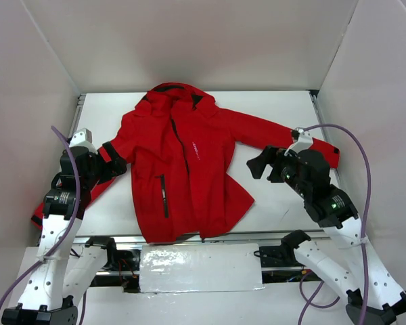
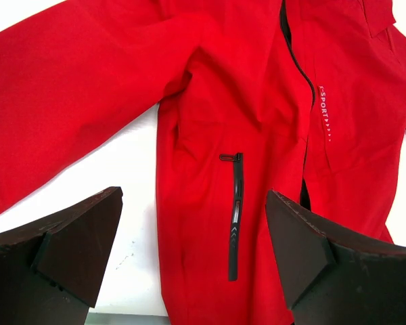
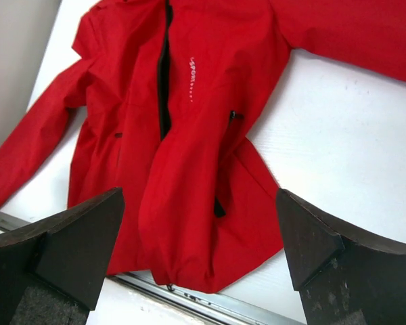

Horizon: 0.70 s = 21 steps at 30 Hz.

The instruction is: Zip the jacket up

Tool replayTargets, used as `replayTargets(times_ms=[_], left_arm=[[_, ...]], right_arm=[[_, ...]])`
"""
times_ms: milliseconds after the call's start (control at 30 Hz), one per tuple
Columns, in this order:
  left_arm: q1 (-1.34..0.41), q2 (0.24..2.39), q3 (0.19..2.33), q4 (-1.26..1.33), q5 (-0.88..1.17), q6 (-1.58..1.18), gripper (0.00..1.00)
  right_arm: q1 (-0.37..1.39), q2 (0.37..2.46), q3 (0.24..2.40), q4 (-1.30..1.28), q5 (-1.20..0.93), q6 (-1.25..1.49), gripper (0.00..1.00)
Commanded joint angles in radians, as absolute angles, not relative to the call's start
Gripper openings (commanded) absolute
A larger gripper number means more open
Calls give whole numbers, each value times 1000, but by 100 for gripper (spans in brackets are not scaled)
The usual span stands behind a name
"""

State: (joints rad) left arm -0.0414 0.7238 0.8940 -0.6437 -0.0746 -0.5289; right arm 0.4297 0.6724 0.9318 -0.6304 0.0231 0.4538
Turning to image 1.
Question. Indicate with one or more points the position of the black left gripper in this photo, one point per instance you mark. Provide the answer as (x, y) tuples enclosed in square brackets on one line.
[(99, 166)]

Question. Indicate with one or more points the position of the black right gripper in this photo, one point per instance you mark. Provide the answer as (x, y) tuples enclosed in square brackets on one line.
[(274, 166)]

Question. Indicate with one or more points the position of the red hooded jacket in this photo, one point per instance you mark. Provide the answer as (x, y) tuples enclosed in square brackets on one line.
[(178, 145)]

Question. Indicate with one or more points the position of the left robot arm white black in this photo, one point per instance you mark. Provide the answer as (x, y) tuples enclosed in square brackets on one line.
[(53, 291)]

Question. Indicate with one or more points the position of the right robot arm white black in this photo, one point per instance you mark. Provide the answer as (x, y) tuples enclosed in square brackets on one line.
[(370, 294)]

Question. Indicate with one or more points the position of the white foil covered block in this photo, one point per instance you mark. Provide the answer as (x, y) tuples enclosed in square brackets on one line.
[(200, 268)]

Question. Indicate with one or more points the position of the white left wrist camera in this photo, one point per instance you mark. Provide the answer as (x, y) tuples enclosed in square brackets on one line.
[(82, 137)]

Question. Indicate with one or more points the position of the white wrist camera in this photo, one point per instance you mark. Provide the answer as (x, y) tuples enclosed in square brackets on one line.
[(302, 140), (82, 137)]

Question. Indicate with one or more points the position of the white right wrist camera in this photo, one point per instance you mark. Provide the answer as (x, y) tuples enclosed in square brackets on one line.
[(302, 140)]

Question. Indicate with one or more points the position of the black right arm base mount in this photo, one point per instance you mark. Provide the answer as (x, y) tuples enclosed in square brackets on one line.
[(277, 266)]

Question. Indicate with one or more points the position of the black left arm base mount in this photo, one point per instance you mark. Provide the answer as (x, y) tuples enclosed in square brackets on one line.
[(121, 268)]

